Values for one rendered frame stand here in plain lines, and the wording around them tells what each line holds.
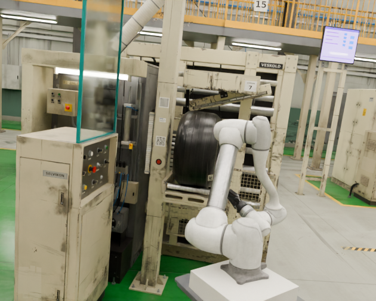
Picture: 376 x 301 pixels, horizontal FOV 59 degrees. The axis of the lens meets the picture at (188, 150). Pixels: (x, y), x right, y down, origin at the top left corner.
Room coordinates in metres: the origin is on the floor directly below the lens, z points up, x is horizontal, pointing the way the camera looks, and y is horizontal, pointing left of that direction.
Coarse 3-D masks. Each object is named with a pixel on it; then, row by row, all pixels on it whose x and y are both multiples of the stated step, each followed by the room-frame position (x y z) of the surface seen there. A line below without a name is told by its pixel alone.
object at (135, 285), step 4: (140, 272) 2.67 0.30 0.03; (136, 276) 2.62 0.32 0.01; (160, 276) 2.66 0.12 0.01; (164, 276) 2.64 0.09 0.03; (136, 280) 2.56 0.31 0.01; (164, 280) 2.61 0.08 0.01; (132, 284) 2.47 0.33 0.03; (136, 284) 2.50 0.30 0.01; (140, 284) 2.50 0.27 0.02; (156, 284) 2.52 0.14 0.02; (160, 284) 2.54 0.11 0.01; (164, 284) 2.55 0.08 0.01; (132, 288) 2.44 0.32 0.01; (136, 288) 2.45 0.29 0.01; (140, 288) 2.45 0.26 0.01; (148, 288) 2.46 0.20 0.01; (152, 288) 2.47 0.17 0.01; (156, 288) 2.48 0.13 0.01; (160, 288) 2.48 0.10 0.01; (144, 292) 2.42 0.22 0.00; (148, 292) 2.42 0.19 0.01; (152, 292) 2.42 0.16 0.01; (156, 292) 2.43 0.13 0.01; (160, 292) 2.43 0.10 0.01
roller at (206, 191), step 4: (168, 184) 2.41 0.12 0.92; (172, 184) 2.41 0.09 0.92; (176, 184) 2.41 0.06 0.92; (168, 188) 2.41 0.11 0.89; (172, 188) 2.40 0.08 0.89; (176, 188) 2.39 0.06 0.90; (180, 188) 2.39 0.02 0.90; (184, 188) 2.39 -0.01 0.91; (188, 188) 2.38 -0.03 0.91; (192, 188) 2.38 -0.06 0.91; (196, 188) 2.38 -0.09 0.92; (200, 188) 2.38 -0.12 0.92; (204, 188) 2.38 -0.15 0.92; (196, 192) 2.38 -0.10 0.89; (200, 192) 2.37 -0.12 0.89; (204, 192) 2.37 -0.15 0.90; (208, 192) 2.36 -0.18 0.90
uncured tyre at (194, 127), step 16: (192, 112) 2.48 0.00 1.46; (208, 112) 2.54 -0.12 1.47; (192, 128) 2.32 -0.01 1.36; (208, 128) 2.31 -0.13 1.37; (176, 144) 2.30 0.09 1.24; (192, 144) 2.27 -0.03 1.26; (208, 144) 2.26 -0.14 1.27; (176, 160) 2.29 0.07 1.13; (192, 160) 2.25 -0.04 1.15; (208, 160) 2.25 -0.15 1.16; (176, 176) 2.35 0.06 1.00; (192, 176) 2.29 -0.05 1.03
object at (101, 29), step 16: (96, 0) 1.94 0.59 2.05; (112, 0) 2.16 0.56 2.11; (96, 16) 1.95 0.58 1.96; (112, 16) 2.18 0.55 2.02; (96, 32) 1.96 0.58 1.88; (112, 32) 2.19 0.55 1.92; (96, 48) 1.97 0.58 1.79; (112, 48) 2.21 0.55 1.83; (80, 64) 1.80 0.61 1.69; (96, 64) 1.98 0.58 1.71; (112, 64) 2.23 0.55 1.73; (80, 80) 1.80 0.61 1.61; (96, 80) 1.99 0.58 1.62; (112, 80) 2.24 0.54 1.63; (80, 96) 1.80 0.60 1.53; (96, 96) 2.01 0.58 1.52; (112, 96) 2.26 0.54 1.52; (80, 112) 1.80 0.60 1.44; (96, 112) 2.02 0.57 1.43; (112, 112) 2.28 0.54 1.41; (80, 128) 1.81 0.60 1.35; (96, 128) 2.03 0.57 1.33; (112, 128) 2.30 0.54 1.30
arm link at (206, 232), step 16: (224, 128) 1.90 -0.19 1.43; (240, 128) 1.87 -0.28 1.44; (224, 144) 1.86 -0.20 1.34; (240, 144) 1.87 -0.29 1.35; (224, 160) 1.80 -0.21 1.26; (224, 176) 1.75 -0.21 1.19; (224, 192) 1.71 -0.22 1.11; (208, 208) 1.65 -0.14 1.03; (224, 208) 1.69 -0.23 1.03; (192, 224) 1.62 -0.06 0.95; (208, 224) 1.59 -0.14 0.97; (224, 224) 1.60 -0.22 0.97; (192, 240) 1.59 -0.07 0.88; (208, 240) 1.55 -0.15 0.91
